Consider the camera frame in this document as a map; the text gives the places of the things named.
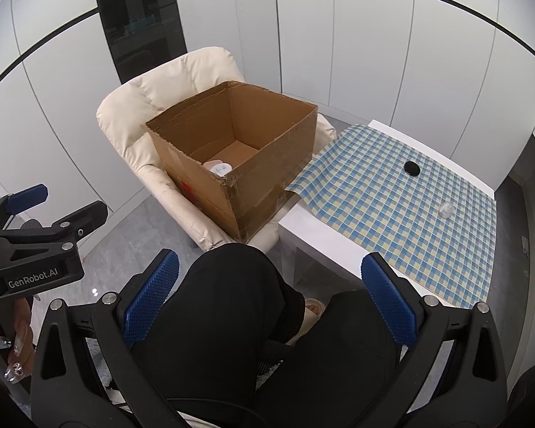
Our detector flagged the clear round plastic jar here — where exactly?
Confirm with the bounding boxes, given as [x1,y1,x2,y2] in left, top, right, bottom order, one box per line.
[439,202,455,219]

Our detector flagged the black round puff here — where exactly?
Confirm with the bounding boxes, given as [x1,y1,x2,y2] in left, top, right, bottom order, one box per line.
[404,160,420,177]

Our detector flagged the left hand long nails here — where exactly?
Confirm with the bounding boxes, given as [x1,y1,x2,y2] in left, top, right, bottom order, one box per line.
[0,297,36,387]

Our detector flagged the cream padded armchair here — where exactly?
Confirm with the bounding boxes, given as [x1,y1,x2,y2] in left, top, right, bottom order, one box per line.
[96,46,337,251]

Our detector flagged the white pink jar in box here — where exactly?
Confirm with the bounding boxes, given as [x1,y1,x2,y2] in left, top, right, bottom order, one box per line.
[203,159,233,177]

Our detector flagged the black trousered legs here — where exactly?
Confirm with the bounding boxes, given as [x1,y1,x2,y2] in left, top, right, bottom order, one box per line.
[131,244,400,427]

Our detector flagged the brown cardboard box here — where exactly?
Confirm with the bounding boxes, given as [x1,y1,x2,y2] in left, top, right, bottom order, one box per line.
[147,81,318,243]

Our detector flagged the white table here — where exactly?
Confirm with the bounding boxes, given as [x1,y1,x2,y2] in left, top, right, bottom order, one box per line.
[277,119,497,309]

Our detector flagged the dark glass cabinet panel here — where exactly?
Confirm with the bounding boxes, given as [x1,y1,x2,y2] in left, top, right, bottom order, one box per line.
[97,0,187,83]

